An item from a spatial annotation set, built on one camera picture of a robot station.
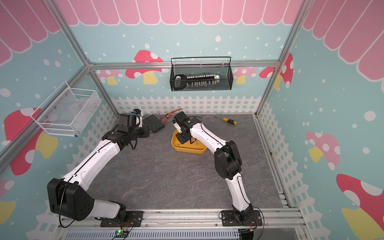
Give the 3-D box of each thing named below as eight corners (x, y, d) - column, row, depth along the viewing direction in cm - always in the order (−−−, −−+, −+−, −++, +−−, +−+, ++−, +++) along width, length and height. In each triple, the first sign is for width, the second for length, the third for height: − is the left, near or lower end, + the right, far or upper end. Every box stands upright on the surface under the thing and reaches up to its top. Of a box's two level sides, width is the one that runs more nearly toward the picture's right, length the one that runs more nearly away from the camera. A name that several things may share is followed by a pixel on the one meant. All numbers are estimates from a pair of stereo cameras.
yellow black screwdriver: (213, 118, 121) (214, 115, 119) (214, 116, 122) (215, 114, 120) (236, 125, 116) (236, 123, 114) (237, 123, 117) (237, 121, 115)
